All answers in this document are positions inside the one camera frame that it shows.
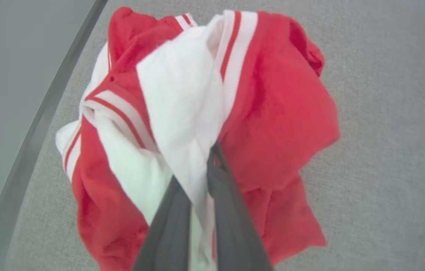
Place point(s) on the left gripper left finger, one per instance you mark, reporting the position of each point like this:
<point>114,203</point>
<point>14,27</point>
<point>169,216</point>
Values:
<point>167,233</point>

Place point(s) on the red and white basketball jersey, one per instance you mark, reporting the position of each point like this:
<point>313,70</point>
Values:
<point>280,113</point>

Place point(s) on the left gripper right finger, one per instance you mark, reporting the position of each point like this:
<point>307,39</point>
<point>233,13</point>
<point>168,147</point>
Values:
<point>231,226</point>

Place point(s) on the grey fabric sofa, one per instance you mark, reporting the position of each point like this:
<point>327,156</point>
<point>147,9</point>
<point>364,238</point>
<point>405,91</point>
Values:
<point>386,150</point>

